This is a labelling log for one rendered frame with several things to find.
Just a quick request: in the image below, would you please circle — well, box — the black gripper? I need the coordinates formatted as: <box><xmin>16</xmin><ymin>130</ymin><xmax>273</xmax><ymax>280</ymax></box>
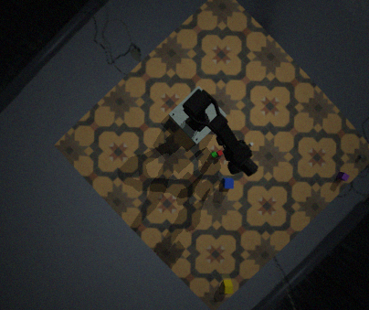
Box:
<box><xmin>216</xmin><ymin>136</ymin><xmax>242</xmax><ymax>175</ymax></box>

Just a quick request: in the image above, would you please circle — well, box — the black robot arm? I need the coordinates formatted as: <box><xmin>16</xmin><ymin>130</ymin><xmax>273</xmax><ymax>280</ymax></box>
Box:
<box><xmin>183</xmin><ymin>89</ymin><xmax>258</xmax><ymax>176</ymax></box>

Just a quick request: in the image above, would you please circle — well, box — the blue block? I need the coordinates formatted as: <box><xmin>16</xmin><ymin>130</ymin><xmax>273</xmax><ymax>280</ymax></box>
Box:
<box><xmin>223</xmin><ymin>178</ymin><xmax>234</xmax><ymax>189</ymax></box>

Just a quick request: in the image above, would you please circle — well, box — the small purple block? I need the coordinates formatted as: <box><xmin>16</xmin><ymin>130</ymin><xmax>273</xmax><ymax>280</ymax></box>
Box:
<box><xmin>337</xmin><ymin>172</ymin><xmax>349</xmax><ymax>182</ymax></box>

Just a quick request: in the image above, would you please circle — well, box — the small yellow block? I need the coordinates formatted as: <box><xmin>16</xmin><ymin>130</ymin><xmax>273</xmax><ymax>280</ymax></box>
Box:
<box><xmin>223</xmin><ymin>280</ymin><xmax>233</xmax><ymax>294</ymax></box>

